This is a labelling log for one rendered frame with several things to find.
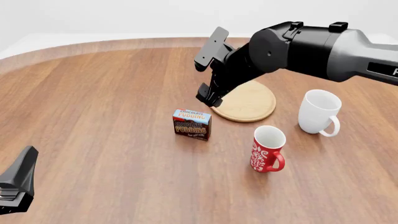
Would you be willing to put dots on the red mug with white pattern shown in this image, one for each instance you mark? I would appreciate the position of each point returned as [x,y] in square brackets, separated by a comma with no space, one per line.
[264,151]

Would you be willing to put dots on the grey and black right robot arm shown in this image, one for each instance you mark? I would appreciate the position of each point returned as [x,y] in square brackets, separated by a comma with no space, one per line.
[311,51]

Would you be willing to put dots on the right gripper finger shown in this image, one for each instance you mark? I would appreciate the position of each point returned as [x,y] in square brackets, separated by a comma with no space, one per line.
[203,93]
[217,101]

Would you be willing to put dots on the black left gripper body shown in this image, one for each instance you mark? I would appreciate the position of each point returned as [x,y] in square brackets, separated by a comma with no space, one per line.
[14,200]

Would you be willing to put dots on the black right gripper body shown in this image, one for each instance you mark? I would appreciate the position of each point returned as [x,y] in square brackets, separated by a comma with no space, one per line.
[221,82]

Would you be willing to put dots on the round wooden plate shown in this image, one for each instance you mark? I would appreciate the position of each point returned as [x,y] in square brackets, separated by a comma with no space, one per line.
[252,105]

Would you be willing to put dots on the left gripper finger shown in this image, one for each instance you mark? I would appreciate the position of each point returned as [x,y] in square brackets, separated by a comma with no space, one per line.
[23,168]

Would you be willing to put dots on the chocolate pudding box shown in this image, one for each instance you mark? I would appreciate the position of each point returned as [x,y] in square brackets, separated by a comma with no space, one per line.
[192,124]

